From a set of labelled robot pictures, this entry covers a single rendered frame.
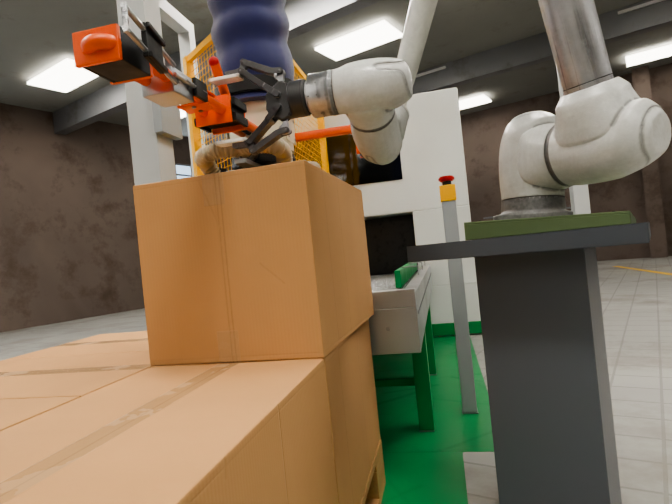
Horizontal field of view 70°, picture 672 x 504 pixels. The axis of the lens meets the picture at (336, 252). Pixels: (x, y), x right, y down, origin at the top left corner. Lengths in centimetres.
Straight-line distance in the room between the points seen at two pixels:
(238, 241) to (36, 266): 929
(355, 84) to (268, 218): 31
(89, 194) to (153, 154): 816
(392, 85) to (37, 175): 975
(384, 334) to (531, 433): 56
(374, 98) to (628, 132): 51
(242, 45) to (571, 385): 114
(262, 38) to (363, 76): 43
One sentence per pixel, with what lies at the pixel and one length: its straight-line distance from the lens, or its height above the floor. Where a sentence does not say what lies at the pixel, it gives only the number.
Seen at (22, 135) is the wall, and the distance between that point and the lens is 1057.
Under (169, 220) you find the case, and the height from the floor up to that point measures 86.
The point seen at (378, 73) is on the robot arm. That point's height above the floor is 108.
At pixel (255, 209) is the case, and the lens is 101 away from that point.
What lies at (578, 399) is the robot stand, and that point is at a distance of 128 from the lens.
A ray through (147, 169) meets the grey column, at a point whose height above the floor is 129.
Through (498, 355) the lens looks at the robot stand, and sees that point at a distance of 129.
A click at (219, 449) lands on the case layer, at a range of 60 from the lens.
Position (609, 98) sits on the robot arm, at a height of 101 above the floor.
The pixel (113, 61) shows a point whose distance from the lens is 81.
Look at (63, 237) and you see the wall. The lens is 1050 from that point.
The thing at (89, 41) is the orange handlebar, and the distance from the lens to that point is 80.
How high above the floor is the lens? 75
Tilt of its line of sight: level
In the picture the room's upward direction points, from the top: 6 degrees counter-clockwise
